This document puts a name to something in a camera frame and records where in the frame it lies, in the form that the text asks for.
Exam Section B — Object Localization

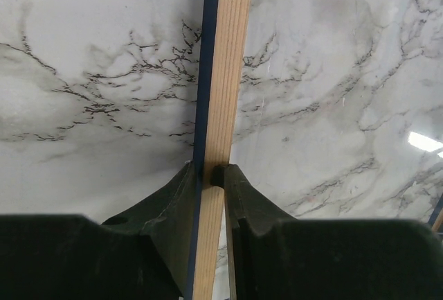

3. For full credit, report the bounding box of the blue wooden picture frame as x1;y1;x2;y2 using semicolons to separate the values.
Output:
185;0;440;299

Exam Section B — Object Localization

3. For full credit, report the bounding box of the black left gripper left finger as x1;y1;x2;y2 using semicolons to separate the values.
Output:
1;163;196;299

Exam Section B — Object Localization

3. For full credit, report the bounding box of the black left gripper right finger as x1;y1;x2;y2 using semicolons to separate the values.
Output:
210;165;442;299

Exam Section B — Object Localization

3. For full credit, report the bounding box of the clear acrylic sheet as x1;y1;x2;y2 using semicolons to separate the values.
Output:
230;0;442;222

